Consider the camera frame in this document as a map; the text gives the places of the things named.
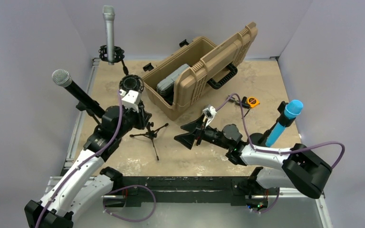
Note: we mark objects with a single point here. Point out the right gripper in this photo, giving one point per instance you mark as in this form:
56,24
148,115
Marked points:
188,138

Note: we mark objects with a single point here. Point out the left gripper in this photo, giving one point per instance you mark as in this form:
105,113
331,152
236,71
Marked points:
142,117

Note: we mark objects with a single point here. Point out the black tripod shock mount stand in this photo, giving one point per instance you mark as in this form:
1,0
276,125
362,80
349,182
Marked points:
131,88

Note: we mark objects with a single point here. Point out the black round base stand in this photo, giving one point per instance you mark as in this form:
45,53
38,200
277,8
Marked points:
89,113

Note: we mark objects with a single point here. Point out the black microphone silver grille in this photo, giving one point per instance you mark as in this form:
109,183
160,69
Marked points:
63,79

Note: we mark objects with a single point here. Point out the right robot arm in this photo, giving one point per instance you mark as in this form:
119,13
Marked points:
297,167

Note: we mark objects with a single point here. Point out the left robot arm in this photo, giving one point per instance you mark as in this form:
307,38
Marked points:
70,198

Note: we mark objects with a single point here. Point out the right round base stand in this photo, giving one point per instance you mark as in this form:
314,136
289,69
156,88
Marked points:
259,139

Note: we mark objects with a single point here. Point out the blue microphone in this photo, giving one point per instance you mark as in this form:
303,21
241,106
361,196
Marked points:
291,111

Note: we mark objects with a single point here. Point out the grey foam insert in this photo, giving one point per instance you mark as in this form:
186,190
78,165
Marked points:
165,87

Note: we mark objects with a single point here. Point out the black silver adapter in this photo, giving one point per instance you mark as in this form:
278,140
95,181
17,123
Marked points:
243,102

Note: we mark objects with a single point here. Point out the tan hard case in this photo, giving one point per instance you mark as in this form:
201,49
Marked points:
210,66

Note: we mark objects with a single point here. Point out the orange tape measure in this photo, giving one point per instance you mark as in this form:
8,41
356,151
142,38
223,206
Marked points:
252,102

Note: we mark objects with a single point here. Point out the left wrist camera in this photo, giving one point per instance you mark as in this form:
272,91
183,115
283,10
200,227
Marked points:
130,100

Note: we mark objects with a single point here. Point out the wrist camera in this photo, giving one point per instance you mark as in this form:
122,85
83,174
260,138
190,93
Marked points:
130,100
209,112

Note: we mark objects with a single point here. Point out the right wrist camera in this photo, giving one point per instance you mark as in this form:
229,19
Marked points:
209,112

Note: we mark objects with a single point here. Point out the rear shock mount stand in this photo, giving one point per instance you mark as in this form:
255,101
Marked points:
118,56

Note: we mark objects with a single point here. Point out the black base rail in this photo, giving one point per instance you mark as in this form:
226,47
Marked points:
132,191

